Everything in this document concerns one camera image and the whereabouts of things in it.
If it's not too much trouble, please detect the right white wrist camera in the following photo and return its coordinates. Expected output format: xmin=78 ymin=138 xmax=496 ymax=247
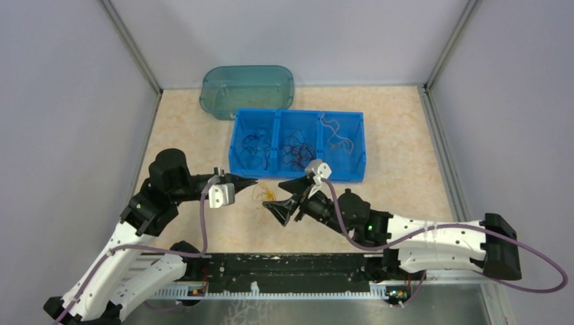
xmin=305 ymin=158 xmax=332 ymax=185

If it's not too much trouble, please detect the yellow cable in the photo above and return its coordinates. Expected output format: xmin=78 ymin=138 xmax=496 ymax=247
xmin=319 ymin=112 xmax=355 ymax=154

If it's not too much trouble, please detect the cable bundle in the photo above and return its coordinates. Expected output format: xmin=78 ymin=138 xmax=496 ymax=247
xmin=250 ymin=183 xmax=279 ymax=202

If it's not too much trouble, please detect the white cable duct strip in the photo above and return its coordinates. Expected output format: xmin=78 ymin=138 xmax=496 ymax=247
xmin=148 ymin=282 xmax=389 ymax=301

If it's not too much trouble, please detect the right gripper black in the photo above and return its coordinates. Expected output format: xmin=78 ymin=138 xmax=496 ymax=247
xmin=263 ymin=174 xmax=350 ymax=236

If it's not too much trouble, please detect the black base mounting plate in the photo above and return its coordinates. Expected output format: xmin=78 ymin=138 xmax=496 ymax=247
xmin=181 ymin=253 xmax=422 ymax=294

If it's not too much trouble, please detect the blue three-compartment bin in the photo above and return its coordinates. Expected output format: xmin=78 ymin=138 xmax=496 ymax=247
xmin=228 ymin=108 xmax=367 ymax=183

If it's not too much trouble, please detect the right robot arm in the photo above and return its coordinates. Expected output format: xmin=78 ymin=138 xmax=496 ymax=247
xmin=262 ymin=177 xmax=522 ymax=281

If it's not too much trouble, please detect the dark blue cable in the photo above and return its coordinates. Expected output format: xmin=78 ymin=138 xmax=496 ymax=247
xmin=241 ymin=127 xmax=272 ymax=151

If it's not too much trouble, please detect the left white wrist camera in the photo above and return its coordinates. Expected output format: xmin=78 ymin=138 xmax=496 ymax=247
xmin=208 ymin=183 xmax=236 ymax=209

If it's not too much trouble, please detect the aluminium frame rail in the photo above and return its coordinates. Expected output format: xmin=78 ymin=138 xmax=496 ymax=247
xmin=93 ymin=253 xmax=500 ymax=285

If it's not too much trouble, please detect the brown cable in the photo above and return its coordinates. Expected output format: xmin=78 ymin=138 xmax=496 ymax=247
xmin=281 ymin=129 xmax=310 ymax=151
xmin=281 ymin=143 xmax=318 ymax=173

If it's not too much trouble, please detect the teal transparent plastic tub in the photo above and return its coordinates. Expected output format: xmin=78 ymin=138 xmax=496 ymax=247
xmin=199 ymin=65 xmax=295 ymax=121

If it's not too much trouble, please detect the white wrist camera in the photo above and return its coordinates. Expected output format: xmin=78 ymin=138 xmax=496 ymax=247
xmin=305 ymin=158 xmax=332 ymax=185
xmin=208 ymin=183 xmax=236 ymax=209

